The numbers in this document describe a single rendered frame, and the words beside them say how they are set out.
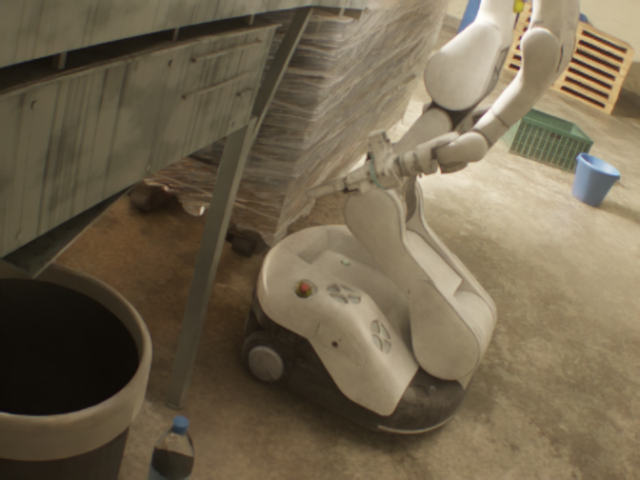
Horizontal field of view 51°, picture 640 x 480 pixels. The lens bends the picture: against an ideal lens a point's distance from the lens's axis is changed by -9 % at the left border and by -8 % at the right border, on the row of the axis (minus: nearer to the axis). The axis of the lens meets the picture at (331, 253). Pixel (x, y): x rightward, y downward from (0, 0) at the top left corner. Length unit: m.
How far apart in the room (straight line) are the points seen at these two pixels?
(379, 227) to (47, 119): 1.18
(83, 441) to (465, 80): 1.18
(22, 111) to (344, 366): 1.27
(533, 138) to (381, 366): 3.49
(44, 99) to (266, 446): 1.27
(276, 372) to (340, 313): 0.29
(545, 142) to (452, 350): 3.40
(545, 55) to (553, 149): 3.73
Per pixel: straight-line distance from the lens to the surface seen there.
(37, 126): 0.86
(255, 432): 1.94
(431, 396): 1.96
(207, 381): 2.05
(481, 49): 1.73
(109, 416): 1.05
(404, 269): 1.90
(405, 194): 1.92
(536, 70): 1.55
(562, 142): 5.25
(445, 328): 1.92
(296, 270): 1.93
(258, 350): 2.00
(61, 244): 1.12
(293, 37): 1.62
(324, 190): 1.74
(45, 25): 0.77
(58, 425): 1.01
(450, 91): 1.76
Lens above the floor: 1.30
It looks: 27 degrees down
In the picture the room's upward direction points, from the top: 19 degrees clockwise
